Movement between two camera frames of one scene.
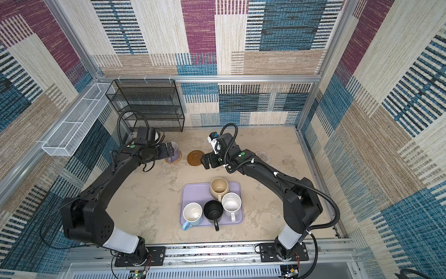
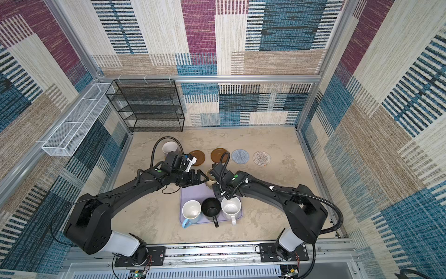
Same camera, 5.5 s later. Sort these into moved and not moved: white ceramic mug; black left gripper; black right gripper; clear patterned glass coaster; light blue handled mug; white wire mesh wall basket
Moved: black right gripper; black left gripper
Not moved: white wire mesh wall basket; clear patterned glass coaster; light blue handled mug; white ceramic mug
